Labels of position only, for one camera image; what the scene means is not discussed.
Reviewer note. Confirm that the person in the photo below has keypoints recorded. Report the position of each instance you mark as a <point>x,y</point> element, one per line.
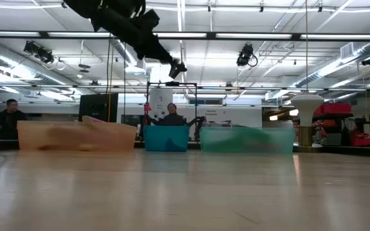
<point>8,120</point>
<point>172,118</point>

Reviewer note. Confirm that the blue plastic bin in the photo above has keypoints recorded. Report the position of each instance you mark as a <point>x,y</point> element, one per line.
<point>165,138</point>

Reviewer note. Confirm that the black monitor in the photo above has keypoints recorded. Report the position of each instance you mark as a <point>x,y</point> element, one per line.
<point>98,107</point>

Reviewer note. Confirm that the orange translucent plastic bin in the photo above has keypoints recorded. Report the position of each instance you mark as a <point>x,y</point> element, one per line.
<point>114,136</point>

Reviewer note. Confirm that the black ceiling light cluster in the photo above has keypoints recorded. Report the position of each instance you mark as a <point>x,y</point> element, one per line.
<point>38,52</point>

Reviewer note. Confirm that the teal translucent plastic bin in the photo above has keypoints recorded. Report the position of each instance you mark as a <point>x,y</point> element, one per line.
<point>281,141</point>

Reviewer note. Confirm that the white mushroom-shaped stand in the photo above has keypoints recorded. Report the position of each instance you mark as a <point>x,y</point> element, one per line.
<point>306,106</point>

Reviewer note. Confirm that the red storage case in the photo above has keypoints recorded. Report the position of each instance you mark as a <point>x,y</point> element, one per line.
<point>366,143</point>
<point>332,109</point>

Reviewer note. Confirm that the black overhead camera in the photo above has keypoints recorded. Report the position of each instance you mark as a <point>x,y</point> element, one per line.
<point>245,54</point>

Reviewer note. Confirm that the black overhead frame beam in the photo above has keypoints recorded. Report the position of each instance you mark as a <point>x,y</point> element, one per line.
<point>43,34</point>

